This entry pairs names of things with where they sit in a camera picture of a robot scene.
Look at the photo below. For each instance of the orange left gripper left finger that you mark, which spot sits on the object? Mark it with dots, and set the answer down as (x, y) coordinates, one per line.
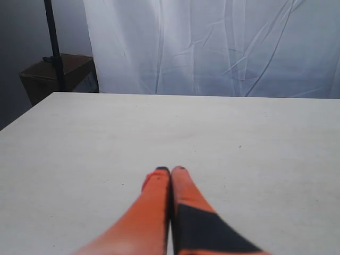
(143, 229)

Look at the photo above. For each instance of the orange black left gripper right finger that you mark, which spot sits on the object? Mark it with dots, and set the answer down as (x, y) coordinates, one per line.
(197, 228)

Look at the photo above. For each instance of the brown cardboard box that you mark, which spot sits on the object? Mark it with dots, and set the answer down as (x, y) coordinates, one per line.
(40, 80)

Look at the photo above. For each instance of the white wrinkled backdrop curtain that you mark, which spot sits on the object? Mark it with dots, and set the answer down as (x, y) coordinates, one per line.
(216, 48)

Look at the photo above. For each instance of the black vertical stand pole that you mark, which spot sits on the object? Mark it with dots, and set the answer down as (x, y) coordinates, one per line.
(55, 59)

